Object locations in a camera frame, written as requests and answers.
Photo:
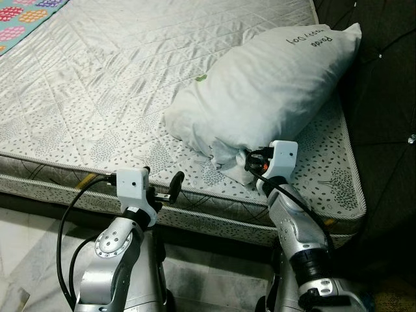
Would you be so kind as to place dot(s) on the teal patterned blanket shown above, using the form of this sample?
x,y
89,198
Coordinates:
x,y
26,13

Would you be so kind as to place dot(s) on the grey patterned mattress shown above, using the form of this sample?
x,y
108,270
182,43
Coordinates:
x,y
97,78

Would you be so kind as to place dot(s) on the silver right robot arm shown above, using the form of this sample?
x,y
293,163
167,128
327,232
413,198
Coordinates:
x,y
299,234

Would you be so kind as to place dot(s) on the brown doormat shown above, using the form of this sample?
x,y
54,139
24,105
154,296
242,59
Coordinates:
x,y
396,299

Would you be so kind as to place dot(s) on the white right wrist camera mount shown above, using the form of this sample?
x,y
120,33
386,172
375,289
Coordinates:
x,y
281,159

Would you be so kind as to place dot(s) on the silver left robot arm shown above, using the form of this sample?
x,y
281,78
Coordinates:
x,y
110,260

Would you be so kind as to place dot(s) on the white pillow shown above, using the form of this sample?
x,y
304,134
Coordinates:
x,y
273,91

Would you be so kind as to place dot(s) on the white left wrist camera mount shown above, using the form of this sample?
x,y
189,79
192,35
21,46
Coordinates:
x,y
133,185

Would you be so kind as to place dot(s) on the black bed frame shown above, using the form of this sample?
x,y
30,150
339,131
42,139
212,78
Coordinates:
x,y
208,237

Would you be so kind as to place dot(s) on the robot left leg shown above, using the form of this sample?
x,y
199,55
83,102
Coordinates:
x,y
153,273

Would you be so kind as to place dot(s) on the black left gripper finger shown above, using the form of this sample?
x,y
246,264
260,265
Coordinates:
x,y
175,182

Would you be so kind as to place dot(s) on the black tufted headboard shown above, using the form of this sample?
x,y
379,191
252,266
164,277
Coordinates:
x,y
383,97

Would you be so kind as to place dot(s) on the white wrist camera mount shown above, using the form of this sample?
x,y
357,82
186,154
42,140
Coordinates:
x,y
133,185
281,159

